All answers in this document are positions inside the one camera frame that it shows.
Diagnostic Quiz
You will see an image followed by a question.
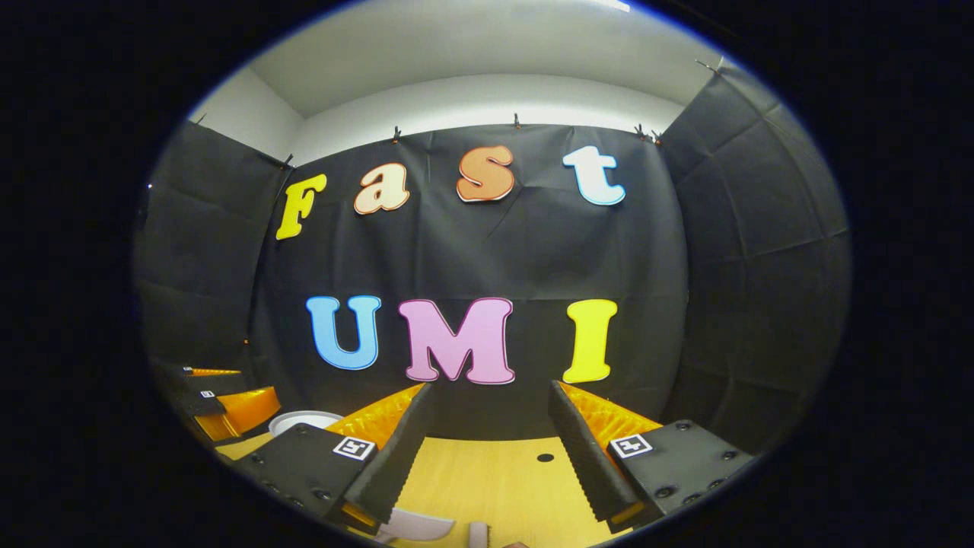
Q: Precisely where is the wooden desktop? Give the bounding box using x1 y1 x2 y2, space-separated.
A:
215 434 632 548

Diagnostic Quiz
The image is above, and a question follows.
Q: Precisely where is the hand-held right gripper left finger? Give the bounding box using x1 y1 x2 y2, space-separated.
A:
232 381 437 534

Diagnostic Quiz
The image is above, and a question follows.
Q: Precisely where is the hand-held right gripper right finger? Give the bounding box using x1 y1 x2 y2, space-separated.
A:
548 379 756 534

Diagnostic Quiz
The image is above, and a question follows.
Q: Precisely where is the lavender dustpan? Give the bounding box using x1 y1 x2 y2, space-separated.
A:
377 508 457 543

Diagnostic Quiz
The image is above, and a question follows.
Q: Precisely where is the black backdrop cloth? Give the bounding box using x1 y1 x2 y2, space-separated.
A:
131 65 851 457

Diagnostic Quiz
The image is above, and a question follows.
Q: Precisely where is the white garbage bin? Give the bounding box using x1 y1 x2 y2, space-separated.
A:
268 410 345 438

